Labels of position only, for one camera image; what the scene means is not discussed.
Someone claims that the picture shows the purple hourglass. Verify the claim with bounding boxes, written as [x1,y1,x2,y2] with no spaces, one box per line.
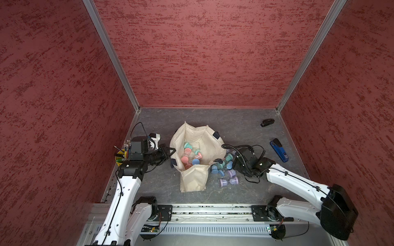
[219,176,239,187]
[227,169,237,178]

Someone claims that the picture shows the purple hourglass front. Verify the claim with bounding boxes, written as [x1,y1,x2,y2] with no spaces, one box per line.
[219,176,239,187]

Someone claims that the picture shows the cream canvas tote bag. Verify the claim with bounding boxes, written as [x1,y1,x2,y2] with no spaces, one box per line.
[170,123,226,193]

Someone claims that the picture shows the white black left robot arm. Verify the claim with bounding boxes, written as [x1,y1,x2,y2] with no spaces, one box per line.
[87,144,176,246]

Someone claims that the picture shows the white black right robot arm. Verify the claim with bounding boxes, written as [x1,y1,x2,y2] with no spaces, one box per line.
[222,144,359,241]

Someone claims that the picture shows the yellow pencil holder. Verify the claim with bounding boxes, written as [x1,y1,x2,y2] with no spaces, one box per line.
[114,140,131,167]

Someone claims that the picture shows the blue stapler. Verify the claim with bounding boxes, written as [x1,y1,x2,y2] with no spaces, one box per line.
[270,138,289,163]

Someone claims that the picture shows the small black device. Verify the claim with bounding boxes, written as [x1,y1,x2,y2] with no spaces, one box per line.
[260,118,275,127]

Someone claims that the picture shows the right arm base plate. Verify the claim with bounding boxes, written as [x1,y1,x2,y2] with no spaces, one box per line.
[251,205,294,222]

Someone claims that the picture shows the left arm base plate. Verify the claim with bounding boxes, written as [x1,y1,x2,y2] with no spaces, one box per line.
[147,205,173,223]

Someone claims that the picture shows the aluminium front rail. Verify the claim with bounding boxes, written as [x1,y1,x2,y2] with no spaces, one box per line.
[86,202,334,223]

